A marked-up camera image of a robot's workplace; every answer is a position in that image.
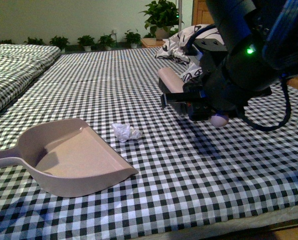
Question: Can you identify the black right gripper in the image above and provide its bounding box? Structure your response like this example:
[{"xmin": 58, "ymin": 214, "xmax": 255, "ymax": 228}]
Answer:
[{"xmin": 160, "ymin": 38, "xmax": 271, "ymax": 121}]

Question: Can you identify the beige hand brush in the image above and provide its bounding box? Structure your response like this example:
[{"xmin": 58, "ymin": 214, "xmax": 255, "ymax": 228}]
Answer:
[{"xmin": 157, "ymin": 66, "xmax": 229, "ymax": 127}]

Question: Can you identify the white paper ball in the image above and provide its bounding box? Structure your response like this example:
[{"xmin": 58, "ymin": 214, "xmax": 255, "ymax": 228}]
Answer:
[{"xmin": 111, "ymin": 123, "xmax": 142, "ymax": 143}]

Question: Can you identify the beige plastic dustpan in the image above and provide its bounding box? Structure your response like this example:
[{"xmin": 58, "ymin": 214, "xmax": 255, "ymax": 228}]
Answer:
[{"xmin": 0, "ymin": 118, "xmax": 138, "ymax": 198}]

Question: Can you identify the cartoon print pillow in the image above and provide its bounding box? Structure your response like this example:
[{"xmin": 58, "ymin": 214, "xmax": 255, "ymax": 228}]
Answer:
[{"xmin": 155, "ymin": 24, "xmax": 221, "ymax": 83}]

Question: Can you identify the small wooden side table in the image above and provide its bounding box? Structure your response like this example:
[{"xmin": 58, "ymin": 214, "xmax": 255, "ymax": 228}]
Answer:
[{"xmin": 141, "ymin": 38, "xmax": 165, "ymax": 48}]

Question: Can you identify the small potted plant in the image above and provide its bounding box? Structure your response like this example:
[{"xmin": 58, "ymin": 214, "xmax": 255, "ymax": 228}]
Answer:
[
  {"xmin": 24, "ymin": 37, "xmax": 46, "ymax": 46},
  {"xmin": 98, "ymin": 34, "xmax": 116, "ymax": 51},
  {"xmin": 124, "ymin": 29, "xmax": 141, "ymax": 49},
  {"xmin": 50, "ymin": 35, "xmax": 70, "ymax": 53},
  {"xmin": 77, "ymin": 35, "xmax": 95, "ymax": 52}
]

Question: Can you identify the large potted plant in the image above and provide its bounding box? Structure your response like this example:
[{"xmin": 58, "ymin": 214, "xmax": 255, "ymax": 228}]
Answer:
[{"xmin": 141, "ymin": 0, "xmax": 183, "ymax": 40}]

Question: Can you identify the checkered bed sheet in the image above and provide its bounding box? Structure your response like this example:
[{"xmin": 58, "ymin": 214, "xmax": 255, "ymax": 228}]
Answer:
[{"xmin": 0, "ymin": 48, "xmax": 298, "ymax": 240}]

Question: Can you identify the wooden headboard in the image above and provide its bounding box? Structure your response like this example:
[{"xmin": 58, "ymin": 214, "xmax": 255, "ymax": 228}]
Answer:
[{"xmin": 206, "ymin": 0, "xmax": 298, "ymax": 86}]

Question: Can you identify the folded checkered blanket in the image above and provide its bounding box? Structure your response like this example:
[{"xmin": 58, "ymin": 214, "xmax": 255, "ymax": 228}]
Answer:
[{"xmin": 0, "ymin": 44, "xmax": 61, "ymax": 111}]

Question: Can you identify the black blue cable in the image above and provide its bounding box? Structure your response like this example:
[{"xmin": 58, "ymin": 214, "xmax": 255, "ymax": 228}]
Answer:
[{"xmin": 241, "ymin": 74, "xmax": 292, "ymax": 132}]

